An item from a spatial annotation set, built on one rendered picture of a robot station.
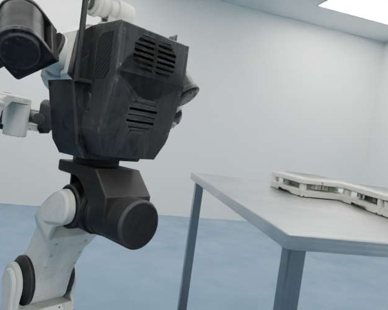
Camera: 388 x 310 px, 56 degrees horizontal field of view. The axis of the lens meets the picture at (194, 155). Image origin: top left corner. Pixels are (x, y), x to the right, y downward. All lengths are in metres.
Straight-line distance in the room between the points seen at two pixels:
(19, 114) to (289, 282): 0.86
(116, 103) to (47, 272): 0.57
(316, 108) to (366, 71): 1.01
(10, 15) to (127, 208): 0.45
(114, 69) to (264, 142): 4.55
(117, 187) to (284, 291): 0.44
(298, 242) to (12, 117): 0.85
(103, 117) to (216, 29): 4.38
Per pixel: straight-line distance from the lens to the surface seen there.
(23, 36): 0.80
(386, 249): 0.95
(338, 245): 0.88
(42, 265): 1.13
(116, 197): 0.84
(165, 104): 0.88
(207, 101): 4.93
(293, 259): 0.86
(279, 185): 1.65
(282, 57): 5.44
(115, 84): 0.79
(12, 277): 1.19
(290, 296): 0.89
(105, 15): 1.02
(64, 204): 0.93
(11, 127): 1.18
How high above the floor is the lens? 1.07
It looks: 3 degrees down
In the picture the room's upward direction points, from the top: 8 degrees clockwise
